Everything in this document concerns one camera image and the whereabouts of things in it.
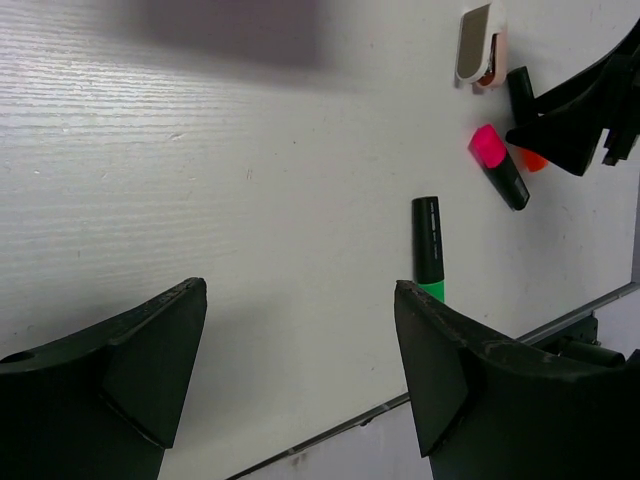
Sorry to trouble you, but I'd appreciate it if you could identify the orange highlighter black body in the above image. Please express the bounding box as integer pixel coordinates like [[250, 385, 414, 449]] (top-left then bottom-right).
[[506, 66, 548, 173]]

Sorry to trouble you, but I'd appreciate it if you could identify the pink highlighter black body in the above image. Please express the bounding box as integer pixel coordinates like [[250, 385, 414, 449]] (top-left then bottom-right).
[[469, 124, 530, 211]]

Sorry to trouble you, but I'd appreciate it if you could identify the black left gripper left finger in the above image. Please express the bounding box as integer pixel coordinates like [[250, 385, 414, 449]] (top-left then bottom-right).
[[1, 278, 207, 479]]

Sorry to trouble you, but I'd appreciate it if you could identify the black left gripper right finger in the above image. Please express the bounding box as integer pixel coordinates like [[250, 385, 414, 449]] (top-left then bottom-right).
[[394, 281, 639, 479]]

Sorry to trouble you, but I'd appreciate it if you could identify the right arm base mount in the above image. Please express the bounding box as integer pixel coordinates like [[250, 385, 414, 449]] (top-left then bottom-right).
[[518, 312, 626, 368]]

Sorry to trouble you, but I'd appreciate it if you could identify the green highlighter black body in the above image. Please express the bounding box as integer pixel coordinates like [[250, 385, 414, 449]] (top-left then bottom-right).
[[411, 196, 445, 303]]

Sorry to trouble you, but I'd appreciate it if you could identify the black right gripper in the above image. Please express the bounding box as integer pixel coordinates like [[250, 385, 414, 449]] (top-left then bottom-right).
[[506, 21, 639, 176]]

